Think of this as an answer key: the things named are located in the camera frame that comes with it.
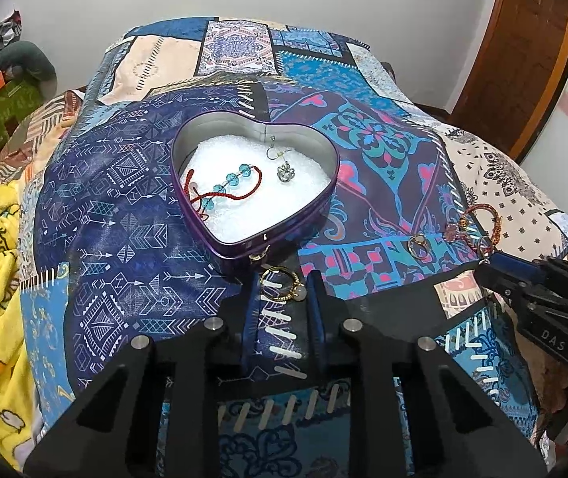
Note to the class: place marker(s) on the brown wooden door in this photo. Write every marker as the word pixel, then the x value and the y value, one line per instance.
pixel 523 45

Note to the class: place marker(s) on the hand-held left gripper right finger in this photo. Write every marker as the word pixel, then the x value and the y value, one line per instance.
pixel 317 318

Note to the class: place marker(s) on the blue patchwork blanket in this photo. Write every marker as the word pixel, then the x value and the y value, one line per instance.
pixel 114 199

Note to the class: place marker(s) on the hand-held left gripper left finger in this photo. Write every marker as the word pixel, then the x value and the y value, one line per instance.
pixel 255 318

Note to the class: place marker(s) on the beige patterned cloth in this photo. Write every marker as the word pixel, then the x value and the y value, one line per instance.
pixel 47 119

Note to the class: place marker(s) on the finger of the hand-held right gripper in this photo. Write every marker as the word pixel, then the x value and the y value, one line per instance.
pixel 498 281
pixel 513 262

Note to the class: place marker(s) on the dark green cloth heap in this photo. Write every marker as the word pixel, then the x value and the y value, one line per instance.
pixel 27 62

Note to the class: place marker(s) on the green cardboard box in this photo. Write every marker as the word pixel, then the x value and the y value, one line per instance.
pixel 0 119

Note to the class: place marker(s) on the silver earring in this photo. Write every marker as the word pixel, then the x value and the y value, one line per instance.
pixel 284 169

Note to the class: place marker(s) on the purple heart-shaped tin box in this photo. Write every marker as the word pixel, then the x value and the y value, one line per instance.
pixel 256 179

